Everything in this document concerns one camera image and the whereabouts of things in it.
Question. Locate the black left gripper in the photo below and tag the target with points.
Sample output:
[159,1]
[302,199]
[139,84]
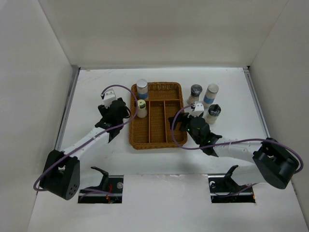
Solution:
[105,111]

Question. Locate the blue label silver cap bottle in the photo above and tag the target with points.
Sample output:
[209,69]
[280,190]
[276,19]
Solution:
[142,89]

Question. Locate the black knob cap jar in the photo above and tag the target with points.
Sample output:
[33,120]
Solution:
[213,113]

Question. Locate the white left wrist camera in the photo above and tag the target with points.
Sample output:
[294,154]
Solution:
[108,97]

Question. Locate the black cap sugar grinder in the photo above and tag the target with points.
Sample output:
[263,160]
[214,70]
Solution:
[195,92]

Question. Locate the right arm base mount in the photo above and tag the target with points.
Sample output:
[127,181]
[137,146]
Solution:
[223,189]

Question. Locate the yellow cap spice bottle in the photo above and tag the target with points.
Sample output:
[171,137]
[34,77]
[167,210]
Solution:
[141,110]

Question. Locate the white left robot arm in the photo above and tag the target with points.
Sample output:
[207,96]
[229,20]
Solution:
[61,175]

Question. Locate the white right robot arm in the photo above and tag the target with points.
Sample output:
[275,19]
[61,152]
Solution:
[269,162]

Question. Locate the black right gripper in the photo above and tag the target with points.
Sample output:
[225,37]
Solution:
[184,118]

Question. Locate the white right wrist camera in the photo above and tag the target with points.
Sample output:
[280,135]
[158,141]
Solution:
[197,109]

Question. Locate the tall blue label bottle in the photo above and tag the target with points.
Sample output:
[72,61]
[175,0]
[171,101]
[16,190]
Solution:
[210,95]

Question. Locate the brown wicker divided basket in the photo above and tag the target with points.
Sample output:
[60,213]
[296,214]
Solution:
[165,99]

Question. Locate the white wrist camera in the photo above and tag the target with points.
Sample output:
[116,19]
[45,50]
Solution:
[108,97]
[197,109]

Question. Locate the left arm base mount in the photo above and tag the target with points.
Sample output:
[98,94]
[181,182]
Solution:
[98,186]

